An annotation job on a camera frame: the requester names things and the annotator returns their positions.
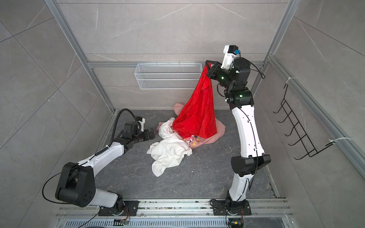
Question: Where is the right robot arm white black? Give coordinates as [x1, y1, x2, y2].
[205, 57, 271, 215]

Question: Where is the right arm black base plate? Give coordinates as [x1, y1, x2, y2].
[209, 199, 252, 216]

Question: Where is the white cloth garment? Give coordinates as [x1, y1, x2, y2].
[147, 117, 193, 177]

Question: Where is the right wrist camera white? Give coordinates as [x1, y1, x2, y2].
[221, 45, 240, 70]

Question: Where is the red cloth garment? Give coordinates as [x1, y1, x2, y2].
[173, 66, 217, 139]

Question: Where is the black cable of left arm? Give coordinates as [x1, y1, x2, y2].
[42, 108, 140, 205]

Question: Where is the aluminium mounting rail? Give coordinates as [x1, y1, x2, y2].
[55, 199, 294, 219]

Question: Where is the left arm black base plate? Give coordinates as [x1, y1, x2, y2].
[98, 200, 139, 216]

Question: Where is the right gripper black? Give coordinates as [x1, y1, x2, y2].
[206, 59, 235, 92]

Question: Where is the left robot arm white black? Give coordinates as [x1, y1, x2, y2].
[55, 122, 157, 211]

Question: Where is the white wire mesh basket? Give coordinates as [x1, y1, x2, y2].
[135, 63, 203, 90]

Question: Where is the black wire hook rack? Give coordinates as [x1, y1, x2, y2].
[273, 84, 335, 161]

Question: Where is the pink hoodie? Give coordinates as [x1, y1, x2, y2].
[157, 101, 225, 150]

